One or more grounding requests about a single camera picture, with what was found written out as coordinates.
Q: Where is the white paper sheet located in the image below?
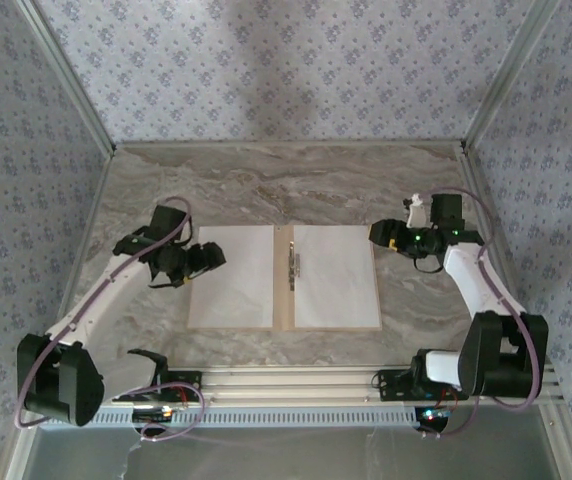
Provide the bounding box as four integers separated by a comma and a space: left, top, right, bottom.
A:
187, 225, 275, 330
292, 225, 382, 330

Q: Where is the brown cardboard folder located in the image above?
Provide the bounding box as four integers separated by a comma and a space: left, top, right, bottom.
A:
185, 223, 383, 332

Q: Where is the metal folder clip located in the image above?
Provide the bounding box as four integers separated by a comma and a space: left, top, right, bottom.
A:
283, 240, 303, 294

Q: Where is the small circuit board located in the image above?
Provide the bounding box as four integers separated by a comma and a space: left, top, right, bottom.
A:
132, 405, 176, 422
414, 405, 453, 422

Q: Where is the grey metal panel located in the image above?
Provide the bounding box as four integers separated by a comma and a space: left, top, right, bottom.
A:
29, 424, 560, 480

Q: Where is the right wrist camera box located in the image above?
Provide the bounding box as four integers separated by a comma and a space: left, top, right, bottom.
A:
401, 192, 428, 230

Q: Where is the aluminium table side rail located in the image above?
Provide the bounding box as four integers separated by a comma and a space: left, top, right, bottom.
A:
457, 148, 553, 369
42, 149, 117, 369

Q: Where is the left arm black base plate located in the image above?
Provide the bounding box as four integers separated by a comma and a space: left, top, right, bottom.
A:
110, 370, 204, 404

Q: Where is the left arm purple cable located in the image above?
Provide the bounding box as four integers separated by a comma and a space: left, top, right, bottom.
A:
13, 196, 206, 444

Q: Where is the thin aluminium table rail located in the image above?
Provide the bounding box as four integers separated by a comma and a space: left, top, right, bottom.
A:
113, 139, 465, 149

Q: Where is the long aluminium mounting rail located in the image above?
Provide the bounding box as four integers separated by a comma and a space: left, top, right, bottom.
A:
19, 366, 566, 407

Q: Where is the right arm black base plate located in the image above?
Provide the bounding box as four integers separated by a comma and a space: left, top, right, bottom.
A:
375, 368, 470, 402

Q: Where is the grey slotted cable duct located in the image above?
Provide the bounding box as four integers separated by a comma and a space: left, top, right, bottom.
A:
37, 405, 423, 430

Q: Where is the aluminium frame post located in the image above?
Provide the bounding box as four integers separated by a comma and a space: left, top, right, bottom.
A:
15, 0, 118, 155
459, 0, 563, 151

